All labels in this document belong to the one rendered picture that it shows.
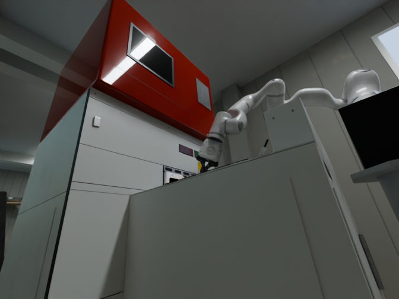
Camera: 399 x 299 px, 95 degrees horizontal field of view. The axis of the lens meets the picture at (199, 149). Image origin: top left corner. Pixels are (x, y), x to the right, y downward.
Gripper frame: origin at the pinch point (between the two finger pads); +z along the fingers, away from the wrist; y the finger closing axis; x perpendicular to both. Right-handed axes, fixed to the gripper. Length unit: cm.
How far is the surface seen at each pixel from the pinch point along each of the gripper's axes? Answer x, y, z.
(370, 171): -22, 53, -12
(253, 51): 103, -4, -218
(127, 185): -10.6, -24.2, 18.6
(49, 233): -20, -35, 40
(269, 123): -38.3, 15.5, -7.3
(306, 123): -43.2, 22.6, -6.5
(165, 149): 4.3, -22.4, -5.2
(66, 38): 67, -219, -118
